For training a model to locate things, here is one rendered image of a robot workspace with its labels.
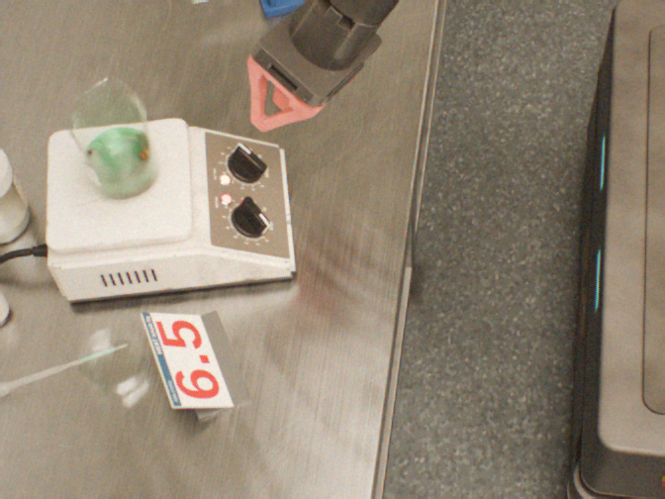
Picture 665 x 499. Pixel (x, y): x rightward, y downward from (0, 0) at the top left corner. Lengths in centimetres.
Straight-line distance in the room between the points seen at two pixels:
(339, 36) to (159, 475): 37
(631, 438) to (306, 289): 52
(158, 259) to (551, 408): 94
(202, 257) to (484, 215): 102
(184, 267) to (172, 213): 5
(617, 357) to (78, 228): 71
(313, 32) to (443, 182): 112
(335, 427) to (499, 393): 86
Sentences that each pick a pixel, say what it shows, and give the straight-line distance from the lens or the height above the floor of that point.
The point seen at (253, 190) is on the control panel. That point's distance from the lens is 107.
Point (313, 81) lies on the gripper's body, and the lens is 94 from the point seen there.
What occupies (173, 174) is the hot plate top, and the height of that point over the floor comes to 84.
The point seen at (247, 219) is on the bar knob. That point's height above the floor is 81.
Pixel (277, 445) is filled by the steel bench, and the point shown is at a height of 75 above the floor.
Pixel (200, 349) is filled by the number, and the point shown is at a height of 76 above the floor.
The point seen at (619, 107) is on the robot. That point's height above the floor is 36.
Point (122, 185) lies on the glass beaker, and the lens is 101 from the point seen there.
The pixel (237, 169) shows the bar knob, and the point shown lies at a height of 81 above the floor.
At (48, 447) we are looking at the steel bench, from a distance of 104.
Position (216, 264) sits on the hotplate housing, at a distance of 104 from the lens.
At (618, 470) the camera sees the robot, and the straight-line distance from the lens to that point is 149.
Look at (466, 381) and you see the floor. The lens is 186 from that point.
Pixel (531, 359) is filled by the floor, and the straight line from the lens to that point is 188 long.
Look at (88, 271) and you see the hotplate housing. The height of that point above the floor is 81.
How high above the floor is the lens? 168
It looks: 59 degrees down
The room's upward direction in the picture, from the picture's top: 5 degrees counter-clockwise
